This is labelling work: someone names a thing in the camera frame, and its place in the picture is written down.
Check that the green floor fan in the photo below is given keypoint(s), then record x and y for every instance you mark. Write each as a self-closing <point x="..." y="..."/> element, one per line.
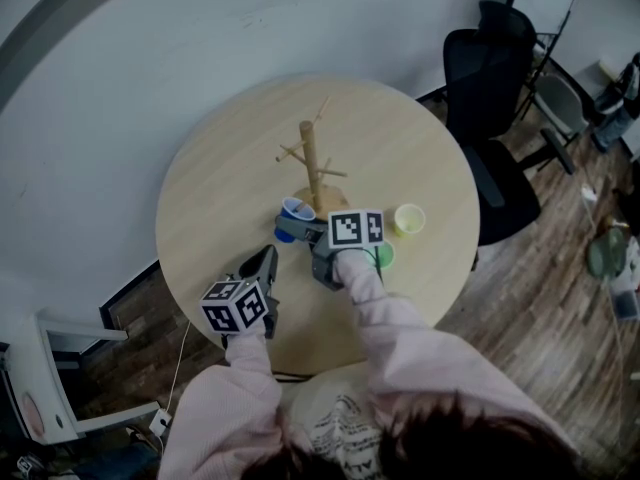
<point x="607" y="253"/>

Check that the white cabinet frame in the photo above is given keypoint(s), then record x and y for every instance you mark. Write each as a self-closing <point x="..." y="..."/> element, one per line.
<point x="50" y="403"/>

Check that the blue plastic cup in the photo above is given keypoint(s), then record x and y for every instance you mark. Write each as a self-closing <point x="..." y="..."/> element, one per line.
<point x="295" y="208"/>

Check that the green plastic cup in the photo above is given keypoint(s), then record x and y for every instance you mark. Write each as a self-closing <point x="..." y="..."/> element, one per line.
<point x="386" y="255"/>

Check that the yellow plastic cup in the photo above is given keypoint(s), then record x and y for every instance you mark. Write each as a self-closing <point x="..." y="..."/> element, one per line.
<point x="410" y="220"/>

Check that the beige desk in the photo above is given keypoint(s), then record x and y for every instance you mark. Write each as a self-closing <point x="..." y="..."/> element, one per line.
<point x="611" y="69"/>

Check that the clear storage box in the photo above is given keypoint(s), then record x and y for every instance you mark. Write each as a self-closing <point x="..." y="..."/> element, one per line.
<point x="627" y="303"/>

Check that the black mesh office chair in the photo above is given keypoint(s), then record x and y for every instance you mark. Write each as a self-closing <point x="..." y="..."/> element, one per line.
<point x="480" y="83"/>

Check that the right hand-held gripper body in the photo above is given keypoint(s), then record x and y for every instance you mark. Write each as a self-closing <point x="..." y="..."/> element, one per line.
<point x="350" y="228"/>

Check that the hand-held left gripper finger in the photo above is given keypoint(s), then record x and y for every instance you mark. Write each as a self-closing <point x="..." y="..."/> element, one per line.
<point x="273" y="273"/>
<point x="247" y="270"/>

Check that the grey shell chair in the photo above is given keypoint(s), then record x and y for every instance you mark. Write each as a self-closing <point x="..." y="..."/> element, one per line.
<point x="560" y="103"/>

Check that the wooden cup tree stand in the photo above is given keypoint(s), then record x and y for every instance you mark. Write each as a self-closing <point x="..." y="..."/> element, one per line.
<point x="312" y="168"/>

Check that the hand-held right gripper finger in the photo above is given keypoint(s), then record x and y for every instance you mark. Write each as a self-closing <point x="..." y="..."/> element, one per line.
<point x="300" y="227"/>

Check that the person's torso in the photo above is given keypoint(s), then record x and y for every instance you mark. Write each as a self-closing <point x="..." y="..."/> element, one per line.
<point x="340" y="428"/>

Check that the person's left forearm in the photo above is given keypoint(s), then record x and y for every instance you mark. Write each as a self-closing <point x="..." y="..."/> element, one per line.
<point x="247" y="358"/>

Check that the white power strip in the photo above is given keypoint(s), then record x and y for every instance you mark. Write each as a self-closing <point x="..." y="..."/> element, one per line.
<point x="589" y="194"/>

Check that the person's right forearm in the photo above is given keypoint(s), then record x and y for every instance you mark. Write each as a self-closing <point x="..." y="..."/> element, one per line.
<point x="365" y="288"/>

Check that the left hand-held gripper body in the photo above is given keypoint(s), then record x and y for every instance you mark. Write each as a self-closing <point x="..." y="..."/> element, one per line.
<point x="230" y="313"/>

